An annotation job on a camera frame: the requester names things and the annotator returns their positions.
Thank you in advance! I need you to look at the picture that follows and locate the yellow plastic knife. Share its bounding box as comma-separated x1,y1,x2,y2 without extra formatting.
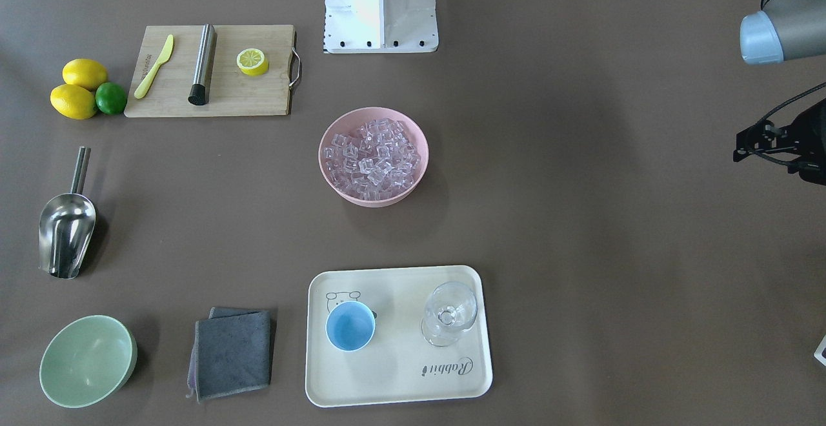
133,34,174,99

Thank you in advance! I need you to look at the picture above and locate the yellow lemon upper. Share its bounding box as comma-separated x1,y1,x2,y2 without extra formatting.
61,58,108,92

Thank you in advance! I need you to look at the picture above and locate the clear wine glass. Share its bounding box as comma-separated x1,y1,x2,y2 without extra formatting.
421,281,478,347

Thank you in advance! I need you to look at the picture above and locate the steel muddler black tip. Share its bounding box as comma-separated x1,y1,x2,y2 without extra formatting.
188,24,217,106

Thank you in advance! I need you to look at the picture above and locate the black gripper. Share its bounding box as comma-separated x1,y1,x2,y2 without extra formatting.
732,100,825,185

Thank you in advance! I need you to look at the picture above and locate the green bowl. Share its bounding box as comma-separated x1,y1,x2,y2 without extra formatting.
39,315,137,409

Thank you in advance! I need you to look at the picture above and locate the bamboo cutting board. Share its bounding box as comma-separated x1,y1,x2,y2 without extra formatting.
125,24,296,118

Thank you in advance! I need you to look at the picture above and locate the pink bowl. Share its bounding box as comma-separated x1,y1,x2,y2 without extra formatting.
317,106,430,208

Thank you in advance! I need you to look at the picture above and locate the green lime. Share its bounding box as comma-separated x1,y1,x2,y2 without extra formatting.
95,82,128,115

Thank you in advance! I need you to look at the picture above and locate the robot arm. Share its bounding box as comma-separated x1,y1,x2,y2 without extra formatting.
732,0,825,185

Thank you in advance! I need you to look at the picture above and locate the grey folded cloth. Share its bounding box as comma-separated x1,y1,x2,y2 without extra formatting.
188,307,272,403

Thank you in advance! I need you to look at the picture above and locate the cream rabbit tray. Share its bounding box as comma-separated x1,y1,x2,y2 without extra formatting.
306,265,494,408

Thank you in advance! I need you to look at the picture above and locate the light blue cup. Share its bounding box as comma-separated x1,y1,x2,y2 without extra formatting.
325,301,376,352

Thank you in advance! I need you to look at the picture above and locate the steel ice scoop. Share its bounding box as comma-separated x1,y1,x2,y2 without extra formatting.
38,146,97,279

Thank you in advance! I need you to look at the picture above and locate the yellow lemon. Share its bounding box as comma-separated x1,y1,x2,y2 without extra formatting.
61,58,108,92
50,84,98,120

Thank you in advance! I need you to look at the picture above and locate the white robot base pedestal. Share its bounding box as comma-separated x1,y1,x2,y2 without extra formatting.
323,0,439,54

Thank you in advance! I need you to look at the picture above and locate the yellow lemon lower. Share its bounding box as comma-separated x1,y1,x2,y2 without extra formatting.
50,84,98,120

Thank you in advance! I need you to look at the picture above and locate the clear ice cubes pile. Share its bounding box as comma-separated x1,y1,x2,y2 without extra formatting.
321,118,423,201

